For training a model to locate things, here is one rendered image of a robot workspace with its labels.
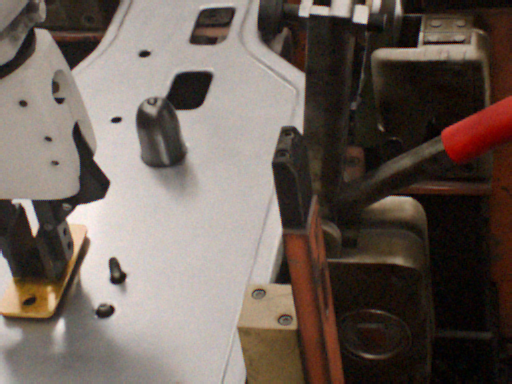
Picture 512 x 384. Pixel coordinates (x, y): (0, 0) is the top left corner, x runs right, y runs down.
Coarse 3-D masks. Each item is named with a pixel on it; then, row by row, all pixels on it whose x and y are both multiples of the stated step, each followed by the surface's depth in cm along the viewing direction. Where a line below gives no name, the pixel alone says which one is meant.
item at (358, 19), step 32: (320, 0) 68; (352, 0) 66; (320, 32) 66; (352, 32) 67; (320, 64) 67; (352, 64) 71; (320, 96) 69; (320, 128) 70; (320, 160) 72; (320, 192) 73
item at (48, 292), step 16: (80, 224) 88; (80, 240) 86; (32, 256) 84; (32, 272) 84; (64, 272) 84; (16, 288) 84; (32, 288) 83; (48, 288) 83; (0, 304) 83; (16, 304) 82; (32, 304) 82; (48, 304) 82
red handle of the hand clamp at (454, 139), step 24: (480, 120) 69; (504, 120) 68; (432, 144) 72; (456, 144) 70; (480, 144) 69; (384, 168) 73; (408, 168) 72; (432, 168) 71; (360, 192) 74; (384, 192) 73
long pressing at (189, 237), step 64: (128, 0) 111; (192, 0) 109; (256, 0) 107; (128, 64) 103; (192, 64) 102; (256, 64) 100; (128, 128) 96; (192, 128) 95; (256, 128) 94; (128, 192) 91; (192, 192) 89; (256, 192) 88; (0, 256) 87; (128, 256) 85; (192, 256) 84; (256, 256) 83; (0, 320) 83; (64, 320) 82; (128, 320) 81; (192, 320) 80
